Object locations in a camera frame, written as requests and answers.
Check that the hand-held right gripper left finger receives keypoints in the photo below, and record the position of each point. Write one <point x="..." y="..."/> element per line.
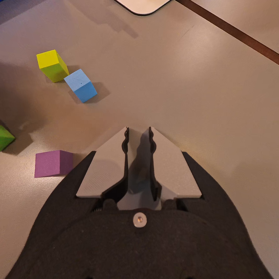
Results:
<point x="102" y="174"/>

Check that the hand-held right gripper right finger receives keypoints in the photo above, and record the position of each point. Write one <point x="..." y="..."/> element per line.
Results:
<point x="174" y="174"/>

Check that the purple foam cube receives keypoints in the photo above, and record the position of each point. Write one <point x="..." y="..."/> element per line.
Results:
<point x="52" y="163"/>

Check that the blue foam cube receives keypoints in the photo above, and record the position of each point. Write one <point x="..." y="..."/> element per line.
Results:
<point x="80" y="87"/>

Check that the green foam cube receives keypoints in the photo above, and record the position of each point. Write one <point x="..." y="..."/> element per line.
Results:
<point x="5" y="138"/>

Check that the yellow foam cube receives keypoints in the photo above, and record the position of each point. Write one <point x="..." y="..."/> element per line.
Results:
<point x="50" y="63"/>

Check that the white document stand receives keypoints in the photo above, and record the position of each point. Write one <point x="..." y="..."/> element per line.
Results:
<point x="143" y="5"/>

